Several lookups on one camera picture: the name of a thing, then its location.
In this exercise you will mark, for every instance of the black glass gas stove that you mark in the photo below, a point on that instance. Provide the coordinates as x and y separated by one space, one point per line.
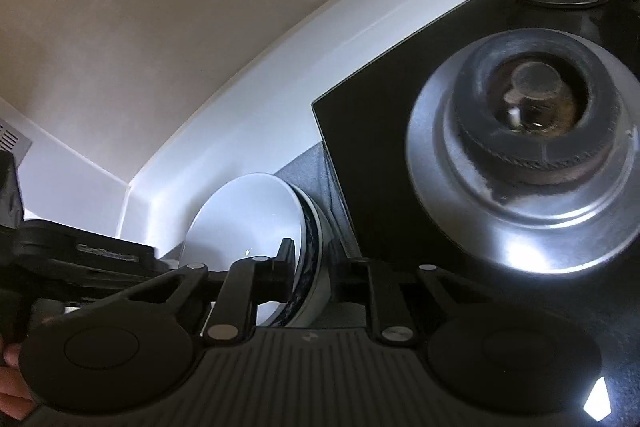
370 157

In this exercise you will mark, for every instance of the grey drying mat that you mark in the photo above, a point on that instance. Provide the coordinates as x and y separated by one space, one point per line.
310 177

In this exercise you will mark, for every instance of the steel gas burner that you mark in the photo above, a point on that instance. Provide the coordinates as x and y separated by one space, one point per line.
525 217

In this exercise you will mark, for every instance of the person's left hand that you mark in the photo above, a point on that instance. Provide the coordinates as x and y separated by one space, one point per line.
12 382

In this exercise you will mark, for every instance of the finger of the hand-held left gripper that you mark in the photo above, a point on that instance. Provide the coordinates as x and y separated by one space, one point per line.
90 252

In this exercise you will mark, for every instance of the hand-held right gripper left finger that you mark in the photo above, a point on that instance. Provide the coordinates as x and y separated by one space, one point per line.
282 269

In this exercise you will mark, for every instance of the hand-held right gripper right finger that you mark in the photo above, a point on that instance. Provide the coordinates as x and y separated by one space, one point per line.
347 279

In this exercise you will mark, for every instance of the white bowl with blue pattern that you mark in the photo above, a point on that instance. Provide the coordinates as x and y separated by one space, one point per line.
240 227

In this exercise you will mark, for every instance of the narrow grey vent grille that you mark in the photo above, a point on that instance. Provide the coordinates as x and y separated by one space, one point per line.
12 139

